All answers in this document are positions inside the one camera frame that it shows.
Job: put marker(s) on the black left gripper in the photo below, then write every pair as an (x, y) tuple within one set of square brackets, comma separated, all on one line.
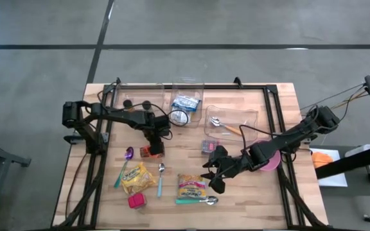
[(159, 128)]

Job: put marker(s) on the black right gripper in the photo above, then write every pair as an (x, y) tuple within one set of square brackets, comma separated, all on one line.
[(231, 163)]

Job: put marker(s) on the orange taco seasoning packet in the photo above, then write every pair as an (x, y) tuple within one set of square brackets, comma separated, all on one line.
[(144, 151)]

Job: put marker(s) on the patterned paprika tin red lid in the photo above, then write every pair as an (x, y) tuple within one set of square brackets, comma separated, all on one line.
[(207, 146)]

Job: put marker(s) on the yellow ramen packet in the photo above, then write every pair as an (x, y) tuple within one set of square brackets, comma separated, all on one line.
[(137, 179)]

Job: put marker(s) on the blue ramen packet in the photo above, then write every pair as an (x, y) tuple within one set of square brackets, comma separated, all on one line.
[(186, 102)]

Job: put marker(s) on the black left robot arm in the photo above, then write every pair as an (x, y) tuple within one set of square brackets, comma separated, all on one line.
[(120, 115)]

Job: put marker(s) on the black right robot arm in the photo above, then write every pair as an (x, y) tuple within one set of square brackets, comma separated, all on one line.
[(287, 139)]

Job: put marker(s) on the red band ramen packet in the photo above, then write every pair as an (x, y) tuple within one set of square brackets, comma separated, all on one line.
[(191, 186)]

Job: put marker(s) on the red pink small box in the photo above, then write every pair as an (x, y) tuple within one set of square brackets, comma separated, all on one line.
[(136, 201)]

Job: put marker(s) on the clear plastic bin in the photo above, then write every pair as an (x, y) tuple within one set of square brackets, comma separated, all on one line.
[(249, 117), (140, 93), (186, 85)]

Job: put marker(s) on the pink bowl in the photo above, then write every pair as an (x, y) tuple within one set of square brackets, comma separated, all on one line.
[(273, 162)]

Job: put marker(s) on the orange cloth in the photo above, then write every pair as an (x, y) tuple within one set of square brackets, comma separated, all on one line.
[(321, 159)]

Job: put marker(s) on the white paper sheet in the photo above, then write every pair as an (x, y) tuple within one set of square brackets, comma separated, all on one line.
[(332, 179)]

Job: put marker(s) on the black beam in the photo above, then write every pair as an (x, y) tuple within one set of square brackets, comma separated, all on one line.
[(348, 163)]

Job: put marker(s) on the white container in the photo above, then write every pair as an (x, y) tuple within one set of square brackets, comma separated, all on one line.
[(356, 150)]

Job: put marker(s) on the black aluminium rig frame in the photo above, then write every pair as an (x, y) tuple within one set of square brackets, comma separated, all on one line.
[(223, 87)]

